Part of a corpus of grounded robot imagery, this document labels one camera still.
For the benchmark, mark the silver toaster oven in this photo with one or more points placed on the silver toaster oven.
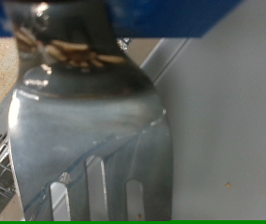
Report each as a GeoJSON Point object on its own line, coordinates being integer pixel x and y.
{"type": "Point", "coordinates": [232, 93]}

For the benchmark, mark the blue spatula grip block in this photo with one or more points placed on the blue spatula grip block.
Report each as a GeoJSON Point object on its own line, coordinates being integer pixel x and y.
{"type": "Point", "coordinates": [170, 18]}

